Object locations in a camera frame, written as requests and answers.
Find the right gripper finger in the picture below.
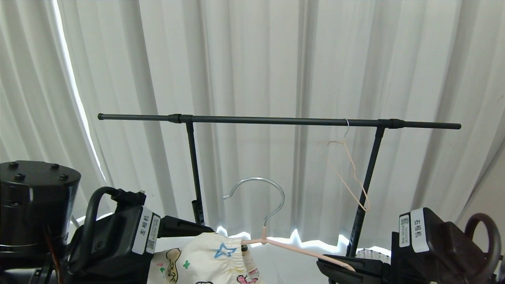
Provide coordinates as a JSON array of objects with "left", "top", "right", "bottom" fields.
[
  {"left": 316, "top": 258, "right": 393, "bottom": 284},
  {"left": 327, "top": 254, "right": 393, "bottom": 273}
]

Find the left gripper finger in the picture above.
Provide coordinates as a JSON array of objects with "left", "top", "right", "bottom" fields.
[{"left": 158, "top": 215, "right": 216, "bottom": 239}]

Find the cream printed garment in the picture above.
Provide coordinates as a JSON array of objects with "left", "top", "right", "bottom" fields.
[{"left": 147, "top": 232, "right": 265, "bottom": 284}]

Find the pink clothes hanger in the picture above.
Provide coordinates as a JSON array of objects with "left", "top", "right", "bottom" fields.
[
  {"left": 223, "top": 177, "right": 356, "bottom": 273},
  {"left": 317, "top": 118, "right": 370, "bottom": 212}
]

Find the white laundry basket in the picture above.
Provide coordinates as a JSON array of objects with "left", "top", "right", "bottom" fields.
[{"left": 355, "top": 247, "right": 392, "bottom": 265}]

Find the black clothes rack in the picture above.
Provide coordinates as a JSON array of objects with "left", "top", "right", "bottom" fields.
[{"left": 98, "top": 113, "right": 462, "bottom": 258}]

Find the white curtain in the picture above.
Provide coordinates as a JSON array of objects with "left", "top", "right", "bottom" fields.
[{"left": 0, "top": 0, "right": 505, "bottom": 248}]

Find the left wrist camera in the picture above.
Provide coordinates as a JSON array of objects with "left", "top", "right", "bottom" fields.
[{"left": 67, "top": 197, "right": 161, "bottom": 277}]

